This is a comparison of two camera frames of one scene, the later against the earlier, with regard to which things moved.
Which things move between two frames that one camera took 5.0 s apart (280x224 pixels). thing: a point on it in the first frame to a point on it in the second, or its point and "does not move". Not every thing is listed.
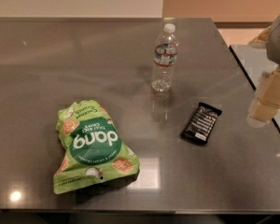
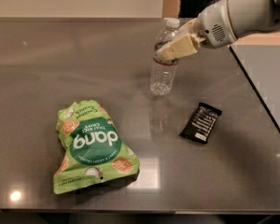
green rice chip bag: [94, 149] does not move
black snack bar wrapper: [201, 123] does not move
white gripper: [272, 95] to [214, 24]
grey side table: [255, 60] does not move
